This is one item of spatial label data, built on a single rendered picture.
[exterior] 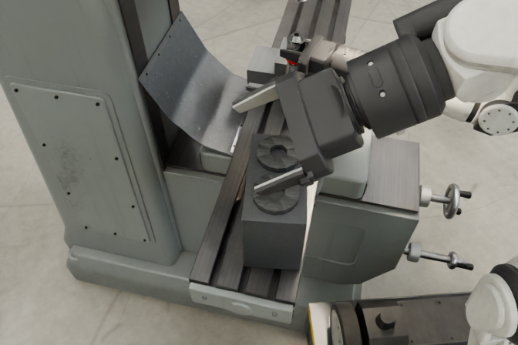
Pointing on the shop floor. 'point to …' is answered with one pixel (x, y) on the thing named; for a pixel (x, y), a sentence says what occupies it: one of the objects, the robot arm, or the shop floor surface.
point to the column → (92, 95)
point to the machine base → (122, 270)
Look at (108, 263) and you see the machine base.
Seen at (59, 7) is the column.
